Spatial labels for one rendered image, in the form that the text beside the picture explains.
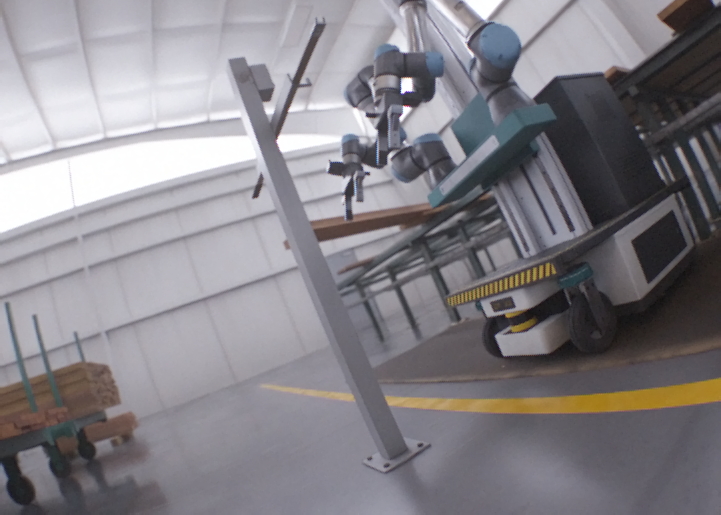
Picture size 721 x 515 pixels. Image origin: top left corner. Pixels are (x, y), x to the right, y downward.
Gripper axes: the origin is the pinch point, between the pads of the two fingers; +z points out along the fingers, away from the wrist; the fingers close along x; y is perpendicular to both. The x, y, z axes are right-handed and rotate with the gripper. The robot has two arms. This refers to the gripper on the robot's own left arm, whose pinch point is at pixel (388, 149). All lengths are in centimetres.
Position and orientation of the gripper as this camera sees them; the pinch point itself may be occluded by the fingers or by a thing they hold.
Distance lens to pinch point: 101.9
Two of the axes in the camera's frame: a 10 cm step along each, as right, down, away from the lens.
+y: -9.9, -0.3, -1.6
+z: -0.2, 9.9, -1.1
